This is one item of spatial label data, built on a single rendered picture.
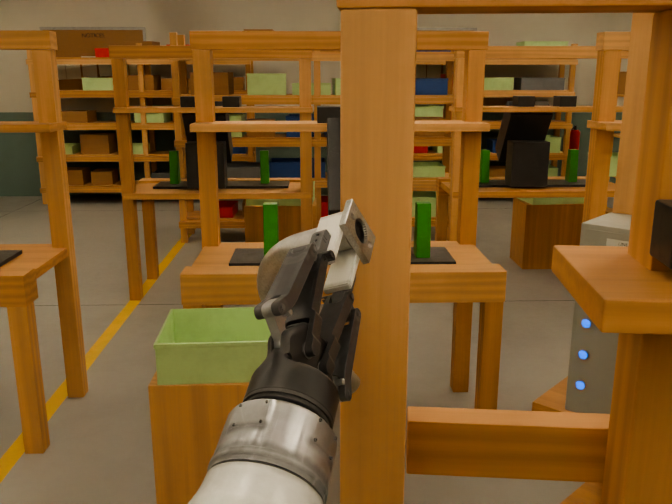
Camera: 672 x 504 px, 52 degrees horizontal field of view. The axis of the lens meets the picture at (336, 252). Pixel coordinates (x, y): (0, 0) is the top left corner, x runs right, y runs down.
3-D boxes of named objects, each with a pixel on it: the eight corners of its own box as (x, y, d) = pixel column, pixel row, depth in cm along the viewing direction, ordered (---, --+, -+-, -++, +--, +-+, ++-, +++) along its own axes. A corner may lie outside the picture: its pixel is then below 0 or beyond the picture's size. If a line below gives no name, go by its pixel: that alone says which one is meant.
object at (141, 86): (254, 203, 984) (249, 40, 928) (41, 204, 975) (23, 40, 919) (257, 197, 1036) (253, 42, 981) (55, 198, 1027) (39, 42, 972)
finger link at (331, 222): (308, 270, 66) (304, 264, 66) (323, 222, 71) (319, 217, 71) (335, 263, 65) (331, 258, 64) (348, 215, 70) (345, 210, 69)
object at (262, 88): (454, 241, 759) (464, 28, 703) (179, 243, 749) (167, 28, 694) (445, 231, 811) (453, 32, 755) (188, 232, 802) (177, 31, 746)
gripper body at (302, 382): (349, 451, 55) (369, 359, 62) (298, 387, 50) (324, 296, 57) (272, 458, 58) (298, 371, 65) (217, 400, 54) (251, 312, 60)
